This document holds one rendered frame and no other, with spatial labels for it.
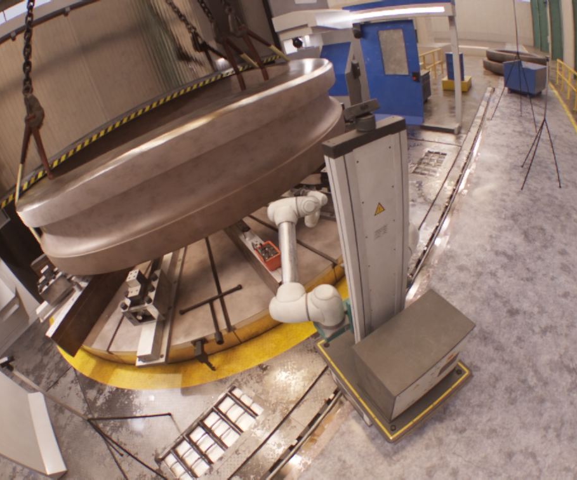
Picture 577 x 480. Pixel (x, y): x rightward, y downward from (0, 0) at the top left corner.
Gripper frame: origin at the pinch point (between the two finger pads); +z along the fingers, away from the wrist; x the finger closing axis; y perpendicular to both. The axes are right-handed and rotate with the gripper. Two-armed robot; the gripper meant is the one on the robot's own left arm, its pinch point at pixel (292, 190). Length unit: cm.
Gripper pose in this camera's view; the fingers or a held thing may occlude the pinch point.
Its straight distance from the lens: 254.7
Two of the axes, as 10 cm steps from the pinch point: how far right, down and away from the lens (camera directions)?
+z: -6.6, -3.3, 6.8
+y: -2.4, -7.6, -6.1
